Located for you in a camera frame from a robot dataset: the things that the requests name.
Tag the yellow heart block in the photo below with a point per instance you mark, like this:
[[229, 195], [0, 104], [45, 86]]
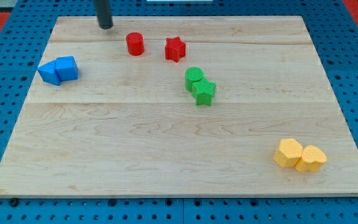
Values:
[[312, 159]]

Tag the green star block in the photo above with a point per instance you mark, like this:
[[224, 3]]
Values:
[[203, 92]]

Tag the yellow hexagon block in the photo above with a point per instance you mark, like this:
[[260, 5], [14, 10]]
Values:
[[288, 152]]

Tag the wooden board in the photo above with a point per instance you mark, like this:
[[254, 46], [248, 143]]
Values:
[[128, 128]]

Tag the blue triangle block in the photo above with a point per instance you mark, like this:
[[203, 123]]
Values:
[[49, 74]]

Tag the red cylinder block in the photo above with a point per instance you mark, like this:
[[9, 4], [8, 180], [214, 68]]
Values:
[[135, 43]]

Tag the green cylinder block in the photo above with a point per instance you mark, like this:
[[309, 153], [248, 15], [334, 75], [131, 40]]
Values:
[[192, 75]]

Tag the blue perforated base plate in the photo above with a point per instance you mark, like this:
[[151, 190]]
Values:
[[333, 28]]

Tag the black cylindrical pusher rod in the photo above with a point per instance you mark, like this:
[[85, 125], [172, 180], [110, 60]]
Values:
[[103, 14]]

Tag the blue cube block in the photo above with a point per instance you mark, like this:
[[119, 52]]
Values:
[[66, 68]]

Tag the red star block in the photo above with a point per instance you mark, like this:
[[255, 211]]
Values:
[[175, 49]]

